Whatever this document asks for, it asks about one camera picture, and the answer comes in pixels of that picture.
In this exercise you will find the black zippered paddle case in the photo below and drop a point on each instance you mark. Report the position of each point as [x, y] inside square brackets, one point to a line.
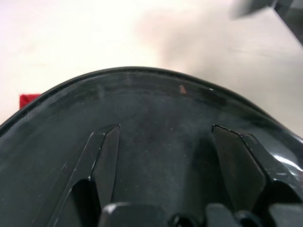
[154, 106]

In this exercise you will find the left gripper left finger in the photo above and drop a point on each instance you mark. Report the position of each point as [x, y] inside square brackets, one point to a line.
[106, 153]

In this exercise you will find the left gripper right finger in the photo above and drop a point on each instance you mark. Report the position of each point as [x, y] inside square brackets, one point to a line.
[239, 160]

